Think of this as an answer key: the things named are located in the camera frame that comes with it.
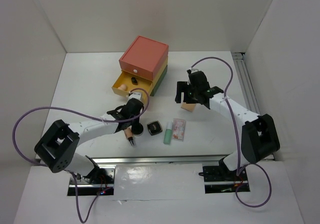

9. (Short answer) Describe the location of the beige square palette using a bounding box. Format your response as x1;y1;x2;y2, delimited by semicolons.
181;102;196;112

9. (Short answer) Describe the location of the peach makeup sponge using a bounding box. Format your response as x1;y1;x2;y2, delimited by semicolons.
118;84;128;91

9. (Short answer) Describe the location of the yellow drawer unit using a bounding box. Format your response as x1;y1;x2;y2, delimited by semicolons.
112;58;168;97

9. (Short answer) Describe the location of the black orange makeup brush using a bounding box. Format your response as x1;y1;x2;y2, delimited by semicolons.
131;77;138;85

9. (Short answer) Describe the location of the red top drawer unit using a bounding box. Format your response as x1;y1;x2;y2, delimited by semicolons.
119;36;169;81

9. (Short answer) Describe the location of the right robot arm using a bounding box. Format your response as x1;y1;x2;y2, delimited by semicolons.
175;71;280;180

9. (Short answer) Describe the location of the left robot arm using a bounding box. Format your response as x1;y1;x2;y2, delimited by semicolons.
34;98;144;183

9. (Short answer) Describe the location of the black round cushion compact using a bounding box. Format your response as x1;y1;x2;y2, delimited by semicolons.
131;124;144;136

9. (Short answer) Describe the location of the beige foundation bottle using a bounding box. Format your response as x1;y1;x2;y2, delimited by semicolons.
124;127;135;146

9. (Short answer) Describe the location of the black square gold compact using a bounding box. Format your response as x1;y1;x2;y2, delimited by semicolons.
147;121;163;136

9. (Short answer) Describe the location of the green bottom drawer unit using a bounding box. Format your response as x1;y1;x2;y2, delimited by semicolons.
150;66;168;96

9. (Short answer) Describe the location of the mint green bottle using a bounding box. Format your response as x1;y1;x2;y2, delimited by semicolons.
163;121;173;145

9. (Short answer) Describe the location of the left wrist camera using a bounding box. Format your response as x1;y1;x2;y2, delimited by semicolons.
127;92;143;102

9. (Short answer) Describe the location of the front aluminium rail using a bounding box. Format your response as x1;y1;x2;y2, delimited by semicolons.
92;155;226;165

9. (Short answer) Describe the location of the aluminium table rail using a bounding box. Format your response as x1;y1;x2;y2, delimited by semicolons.
231;52;260;114

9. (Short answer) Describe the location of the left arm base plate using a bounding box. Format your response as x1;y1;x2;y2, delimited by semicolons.
75;165;116;196

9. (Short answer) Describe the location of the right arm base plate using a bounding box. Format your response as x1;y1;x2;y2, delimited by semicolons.
198;166;250;194

